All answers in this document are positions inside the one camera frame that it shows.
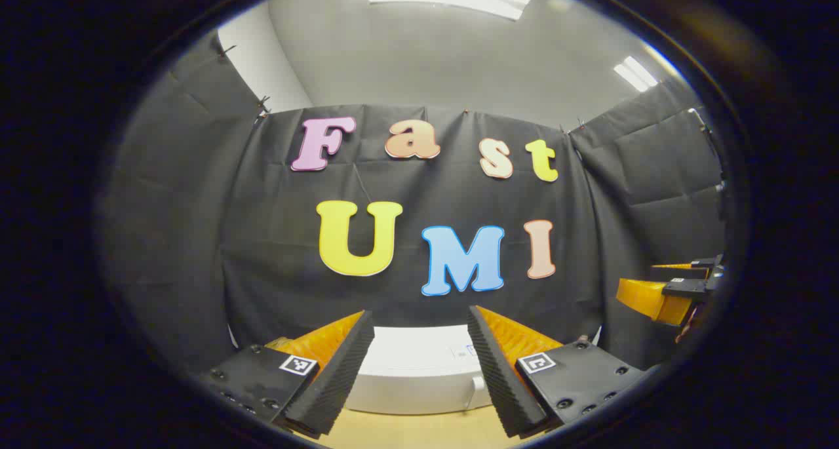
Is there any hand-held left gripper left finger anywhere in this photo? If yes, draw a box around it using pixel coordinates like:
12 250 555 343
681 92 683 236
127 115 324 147
197 310 376 440

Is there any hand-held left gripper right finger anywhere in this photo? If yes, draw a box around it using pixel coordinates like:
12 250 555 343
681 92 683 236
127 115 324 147
467 305 646 440

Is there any black backdrop cloth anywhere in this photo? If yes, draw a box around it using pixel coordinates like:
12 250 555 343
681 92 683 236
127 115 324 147
102 29 728 378

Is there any white microwave oven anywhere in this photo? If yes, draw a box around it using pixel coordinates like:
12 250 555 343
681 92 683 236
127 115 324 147
344 324 492 416

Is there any small ceiling light panel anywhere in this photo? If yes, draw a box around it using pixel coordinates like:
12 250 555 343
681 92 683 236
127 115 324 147
613 56 659 93

